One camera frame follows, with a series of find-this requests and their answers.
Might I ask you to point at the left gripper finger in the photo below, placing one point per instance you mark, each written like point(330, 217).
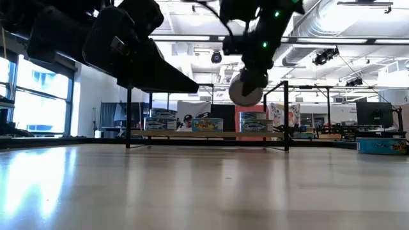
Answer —
point(159, 76)

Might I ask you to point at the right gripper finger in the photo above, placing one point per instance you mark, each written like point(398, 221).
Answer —
point(254, 80)

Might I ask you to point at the silver-lid tuna can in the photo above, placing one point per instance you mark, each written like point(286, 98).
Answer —
point(160, 124)
point(238, 96)
point(381, 146)
point(252, 115)
point(207, 125)
point(163, 113)

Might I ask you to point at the gold-lid tuna can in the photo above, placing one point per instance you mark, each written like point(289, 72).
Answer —
point(256, 125)

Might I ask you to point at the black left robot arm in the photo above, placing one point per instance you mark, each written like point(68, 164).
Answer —
point(19, 12)

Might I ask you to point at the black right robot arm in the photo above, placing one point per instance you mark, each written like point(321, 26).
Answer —
point(239, 9)

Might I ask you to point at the wooden shelf with black legs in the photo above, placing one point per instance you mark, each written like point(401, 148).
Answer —
point(223, 134)

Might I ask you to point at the colourful poster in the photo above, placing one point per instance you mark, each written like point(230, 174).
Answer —
point(276, 113)

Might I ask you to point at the black background panel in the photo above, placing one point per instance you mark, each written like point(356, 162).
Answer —
point(225, 111)

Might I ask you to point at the long ceiling light strip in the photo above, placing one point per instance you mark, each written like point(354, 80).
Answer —
point(179, 38)

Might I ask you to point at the black round ceiling fixture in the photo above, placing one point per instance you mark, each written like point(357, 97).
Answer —
point(216, 57)

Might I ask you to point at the white banner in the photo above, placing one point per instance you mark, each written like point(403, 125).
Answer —
point(195, 108)

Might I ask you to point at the person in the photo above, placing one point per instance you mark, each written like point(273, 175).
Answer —
point(188, 123)

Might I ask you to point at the black ceiling spotlight cluster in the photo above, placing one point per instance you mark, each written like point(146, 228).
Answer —
point(324, 57)
point(354, 82)

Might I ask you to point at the large bright window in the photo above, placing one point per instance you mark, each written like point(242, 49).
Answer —
point(41, 96)

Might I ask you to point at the small white cup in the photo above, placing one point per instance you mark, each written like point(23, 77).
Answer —
point(97, 134)

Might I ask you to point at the cluttered background workbench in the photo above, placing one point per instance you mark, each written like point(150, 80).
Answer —
point(338, 131)

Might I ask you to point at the black background monitor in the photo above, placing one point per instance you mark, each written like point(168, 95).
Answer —
point(374, 113)

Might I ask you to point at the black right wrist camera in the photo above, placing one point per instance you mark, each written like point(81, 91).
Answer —
point(232, 45)

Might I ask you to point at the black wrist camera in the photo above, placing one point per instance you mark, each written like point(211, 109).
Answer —
point(143, 16)
point(232, 45)

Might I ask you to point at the silver ventilation duct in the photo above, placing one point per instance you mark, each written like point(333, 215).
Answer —
point(297, 54)

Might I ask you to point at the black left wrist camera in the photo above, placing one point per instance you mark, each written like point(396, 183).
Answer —
point(143, 16)

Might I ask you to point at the black background rig frame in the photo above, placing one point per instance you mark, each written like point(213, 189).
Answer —
point(329, 105)

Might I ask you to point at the black ceiling track rail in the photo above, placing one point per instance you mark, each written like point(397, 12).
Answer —
point(364, 3)

